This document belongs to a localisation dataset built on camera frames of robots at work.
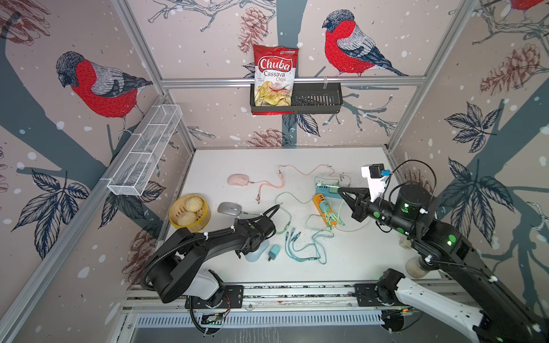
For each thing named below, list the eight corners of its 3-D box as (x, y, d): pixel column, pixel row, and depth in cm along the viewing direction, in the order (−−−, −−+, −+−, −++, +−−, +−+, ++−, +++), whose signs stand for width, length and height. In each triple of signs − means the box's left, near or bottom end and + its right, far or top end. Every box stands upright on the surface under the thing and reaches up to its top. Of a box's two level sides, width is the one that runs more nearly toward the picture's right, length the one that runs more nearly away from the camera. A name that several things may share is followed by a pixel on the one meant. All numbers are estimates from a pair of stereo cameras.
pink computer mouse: (228, 184, 108) (227, 180, 105) (232, 176, 111) (230, 172, 109) (246, 187, 107) (245, 183, 104) (249, 179, 110) (248, 175, 108)
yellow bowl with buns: (168, 232, 91) (162, 227, 87) (180, 200, 102) (175, 194, 97) (206, 232, 91) (202, 226, 87) (214, 200, 101) (211, 193, 97)
